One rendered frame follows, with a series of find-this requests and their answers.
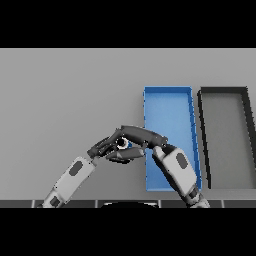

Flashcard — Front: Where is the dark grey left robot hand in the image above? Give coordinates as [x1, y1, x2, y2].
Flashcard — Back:
[86, 135, 118, 159]

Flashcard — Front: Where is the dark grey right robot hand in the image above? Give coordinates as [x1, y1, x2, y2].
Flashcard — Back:
[105, 124, 169, 164]

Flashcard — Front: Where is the blue bin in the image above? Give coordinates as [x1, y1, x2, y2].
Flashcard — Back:
[143, 86, 203, 192]

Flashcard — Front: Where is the dark grey bin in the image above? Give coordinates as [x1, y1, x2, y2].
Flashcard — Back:
[197, 86, 256, 190]

